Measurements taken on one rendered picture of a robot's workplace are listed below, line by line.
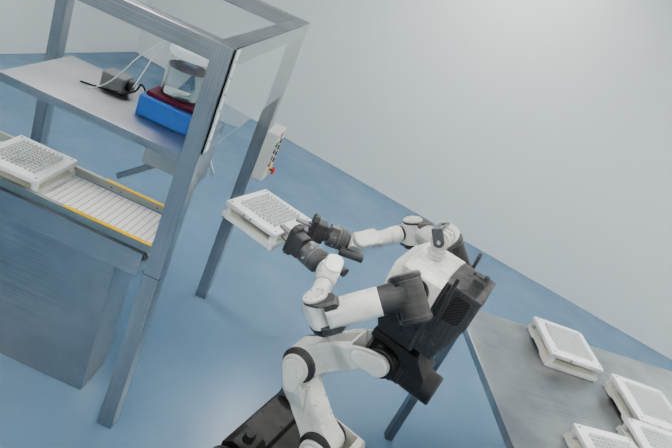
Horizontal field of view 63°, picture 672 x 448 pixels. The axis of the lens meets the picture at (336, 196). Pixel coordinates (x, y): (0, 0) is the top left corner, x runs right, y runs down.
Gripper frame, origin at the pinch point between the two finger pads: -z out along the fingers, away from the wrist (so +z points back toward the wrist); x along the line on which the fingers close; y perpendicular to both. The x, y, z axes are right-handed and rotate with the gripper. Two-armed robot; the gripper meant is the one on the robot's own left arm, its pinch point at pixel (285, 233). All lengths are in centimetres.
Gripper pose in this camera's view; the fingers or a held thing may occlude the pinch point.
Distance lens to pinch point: 203.3
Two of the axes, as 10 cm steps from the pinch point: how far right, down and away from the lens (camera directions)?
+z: 7.1, 5.5, -4.4
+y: 5.9, -1.1, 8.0
